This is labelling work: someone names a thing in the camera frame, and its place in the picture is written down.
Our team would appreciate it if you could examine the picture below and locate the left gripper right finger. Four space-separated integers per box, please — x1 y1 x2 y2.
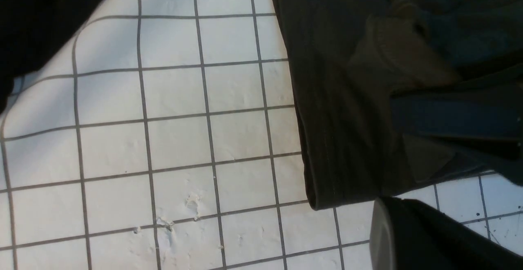
382 197 523 270

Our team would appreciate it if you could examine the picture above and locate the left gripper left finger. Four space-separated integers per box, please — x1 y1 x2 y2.
369 198 398 270

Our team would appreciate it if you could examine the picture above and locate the gray long-sleeve top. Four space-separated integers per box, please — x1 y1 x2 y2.
272 0 522 210

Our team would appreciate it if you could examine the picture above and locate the white grid table mat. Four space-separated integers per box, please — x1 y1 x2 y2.
1 0 522 270

